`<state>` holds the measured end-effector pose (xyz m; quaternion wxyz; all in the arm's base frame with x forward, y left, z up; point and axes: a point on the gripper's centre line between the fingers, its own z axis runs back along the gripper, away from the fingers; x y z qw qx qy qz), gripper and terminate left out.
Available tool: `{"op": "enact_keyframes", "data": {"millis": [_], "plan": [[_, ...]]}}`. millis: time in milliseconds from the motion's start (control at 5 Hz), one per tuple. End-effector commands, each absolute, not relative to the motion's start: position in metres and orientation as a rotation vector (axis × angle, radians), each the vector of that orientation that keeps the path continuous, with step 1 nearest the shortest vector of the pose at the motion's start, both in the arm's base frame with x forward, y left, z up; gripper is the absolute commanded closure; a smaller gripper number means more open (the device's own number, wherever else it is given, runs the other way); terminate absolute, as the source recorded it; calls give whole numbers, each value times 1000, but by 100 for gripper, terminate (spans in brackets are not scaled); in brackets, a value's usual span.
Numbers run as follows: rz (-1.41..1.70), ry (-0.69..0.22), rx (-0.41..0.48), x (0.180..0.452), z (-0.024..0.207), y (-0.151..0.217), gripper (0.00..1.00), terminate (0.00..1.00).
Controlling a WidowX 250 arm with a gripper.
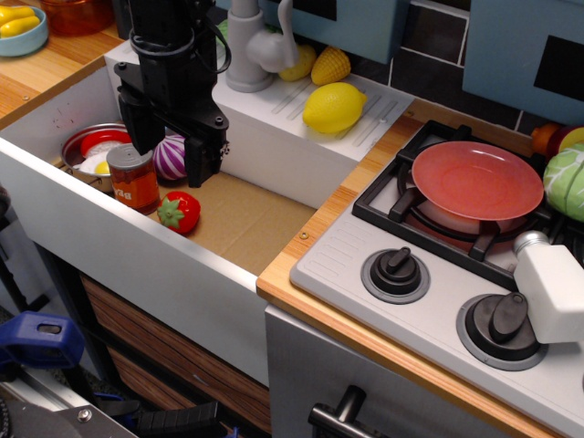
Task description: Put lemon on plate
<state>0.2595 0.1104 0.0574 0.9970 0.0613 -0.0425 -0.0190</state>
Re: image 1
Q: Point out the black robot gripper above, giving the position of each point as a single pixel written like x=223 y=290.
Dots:
x=172 y=87

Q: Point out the black left stove knob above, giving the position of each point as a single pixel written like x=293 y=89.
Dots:
x=395 y=271

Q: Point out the white toy sink basin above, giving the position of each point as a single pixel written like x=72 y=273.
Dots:
x=276 y=174

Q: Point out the pink plastic plate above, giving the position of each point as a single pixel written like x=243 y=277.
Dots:
x=477 y=181

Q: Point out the silver toy pot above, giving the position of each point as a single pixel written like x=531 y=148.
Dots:
x=72 y=157

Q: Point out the black stove grate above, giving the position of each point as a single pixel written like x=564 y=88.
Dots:
x=394 y=205

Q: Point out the yellow toy potato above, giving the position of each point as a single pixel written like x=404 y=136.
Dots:
x=306 y=59

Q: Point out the grey toy faucet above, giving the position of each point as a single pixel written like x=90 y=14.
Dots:
x=258 y=54

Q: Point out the yellow toy lemon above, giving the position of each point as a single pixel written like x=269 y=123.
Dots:
x=334 y=107

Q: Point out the orange transparent cup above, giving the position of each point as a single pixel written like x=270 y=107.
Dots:
x=78 y=18

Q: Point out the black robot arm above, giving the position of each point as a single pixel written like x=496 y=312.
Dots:
x=168 y=21

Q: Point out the red toy strawberry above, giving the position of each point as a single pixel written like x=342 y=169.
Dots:
x=179 y=211

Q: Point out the green toy cabbage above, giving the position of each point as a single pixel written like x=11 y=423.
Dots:
x=563 y=182

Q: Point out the toy fried egg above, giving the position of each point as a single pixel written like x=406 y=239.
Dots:
x=96 y=164

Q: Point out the yellow toy corn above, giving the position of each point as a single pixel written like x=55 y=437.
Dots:
x=332 y=65

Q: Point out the green toy vegetable behind faucet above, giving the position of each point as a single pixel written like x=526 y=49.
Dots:
x=223 y=29

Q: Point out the orange toy fruit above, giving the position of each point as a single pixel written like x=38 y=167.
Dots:
x=541 y=135

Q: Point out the orange toy beans can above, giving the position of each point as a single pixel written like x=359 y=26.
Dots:
x=134 y=178

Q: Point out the yellow toy banana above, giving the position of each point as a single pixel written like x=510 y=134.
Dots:
x=17 y=20

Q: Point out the white toy salt shaker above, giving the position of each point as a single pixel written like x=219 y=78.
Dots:
x=551 y=279

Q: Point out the red white toy slice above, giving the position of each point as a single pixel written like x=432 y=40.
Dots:
x=93 y=142

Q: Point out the black right stove knob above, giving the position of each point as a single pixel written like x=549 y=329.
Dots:
x=499 y=327

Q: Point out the purple striped toy onion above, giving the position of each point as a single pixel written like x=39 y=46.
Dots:
x=168 y=158

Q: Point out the black stove knob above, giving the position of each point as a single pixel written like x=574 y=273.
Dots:
x=499 y=327
x=395 y=271

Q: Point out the grey toy stove top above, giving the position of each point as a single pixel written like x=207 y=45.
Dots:
x=549 y=387

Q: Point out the black oven door handle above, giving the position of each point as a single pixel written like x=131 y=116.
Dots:
x=341 y=421

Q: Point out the light blue bowl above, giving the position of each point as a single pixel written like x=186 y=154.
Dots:
x=28 y=42

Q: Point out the blue clamp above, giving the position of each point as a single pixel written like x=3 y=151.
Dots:
x=41 y=341

